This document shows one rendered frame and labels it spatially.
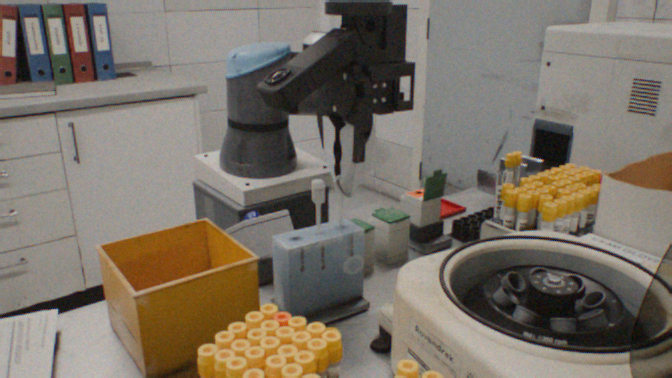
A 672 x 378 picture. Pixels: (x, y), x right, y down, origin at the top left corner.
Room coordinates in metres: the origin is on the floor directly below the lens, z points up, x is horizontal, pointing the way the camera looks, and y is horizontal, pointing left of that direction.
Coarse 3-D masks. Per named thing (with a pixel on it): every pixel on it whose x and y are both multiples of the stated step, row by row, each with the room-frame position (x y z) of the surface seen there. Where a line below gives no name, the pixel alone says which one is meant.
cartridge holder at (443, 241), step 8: (432, 224) 0.76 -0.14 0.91; (440, 224) 0.77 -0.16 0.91; (416, 232) 0.75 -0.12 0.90; (424, 232) 0.75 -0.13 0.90; (432, 232) 0.76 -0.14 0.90; (440, 232) 0.77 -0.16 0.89; (416, 240) 0.75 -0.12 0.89; (424, 240) 0.75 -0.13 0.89; (432, 240) 0.75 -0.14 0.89; (440, 240) 0.75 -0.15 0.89; (448, 240) 0.75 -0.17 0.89; (416, 248) 0.74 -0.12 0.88; (424, 248) 0.73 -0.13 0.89; (432, 248) 0.74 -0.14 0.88; (440, 248) 0.74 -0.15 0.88
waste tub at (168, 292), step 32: (192, 224) 0.62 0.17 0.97; (128, 256) 0.57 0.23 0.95; (160, 256) 0.59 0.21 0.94; (192, 256) 0.61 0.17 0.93; (224, 256) 0.59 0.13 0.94; (256, 256) 0.53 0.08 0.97; (128, 288) 0.46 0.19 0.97; (160, 288) 0.46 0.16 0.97; (192, 288) 0.48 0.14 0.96; (224, 288) 0.50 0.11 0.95; (256, 288) 0.52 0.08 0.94; (128, 320) 0.48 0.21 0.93; (160, 320) 0.46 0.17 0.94; (192, 320) 0.48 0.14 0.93; (224, 320) 0.50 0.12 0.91; (128, 352) 0.49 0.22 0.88; (160, 352) 0.46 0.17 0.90; (192, 352) 0.48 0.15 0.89
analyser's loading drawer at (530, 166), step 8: (504, 160) 0.97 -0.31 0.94; (528, 160) 0.99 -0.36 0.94; (536, 160) 0.98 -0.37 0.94; (544, 160) 1.07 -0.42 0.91; (480, 168) 0.95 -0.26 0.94; (504, 168) 0.97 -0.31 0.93; (520, 168) 0.95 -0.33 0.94; (528, 168) 0.99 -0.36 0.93; (536, 168) 0.97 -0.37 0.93; (544, 168) 1.02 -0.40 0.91; (480, 176) 0.95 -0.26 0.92; (488, 176) 0.93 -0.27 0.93; (496, 176) 0.92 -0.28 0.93; (520, 176) 0.95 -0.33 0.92; (528, 176) 0.95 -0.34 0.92; (480, 184) 0.95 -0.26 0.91; (488, 184) 0.93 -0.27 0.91; (488, 192) 0.93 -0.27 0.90
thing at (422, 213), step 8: (408, 192) 0.78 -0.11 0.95; (416, 192) 0.79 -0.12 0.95; (400, 200) 0.79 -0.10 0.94; (408, 200) 0.77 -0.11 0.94; (416, 200) 0.76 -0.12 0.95; (432, 200) 0.76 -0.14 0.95; (440, 200) 0.77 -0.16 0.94; (400, 208) 0.79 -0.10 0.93; (408, 208) 0.77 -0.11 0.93; (416, 208) 0.76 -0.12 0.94; (424, 208) 0.75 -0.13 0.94; (432, 208) 0.76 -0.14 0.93; (440, 208) 0.77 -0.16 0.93; (416, 216) 0.76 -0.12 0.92; (424, 216) 0.75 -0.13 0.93; (432, 216) 0.76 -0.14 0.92; (416, 224) 0.76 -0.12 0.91; (424, 224) 0.75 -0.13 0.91
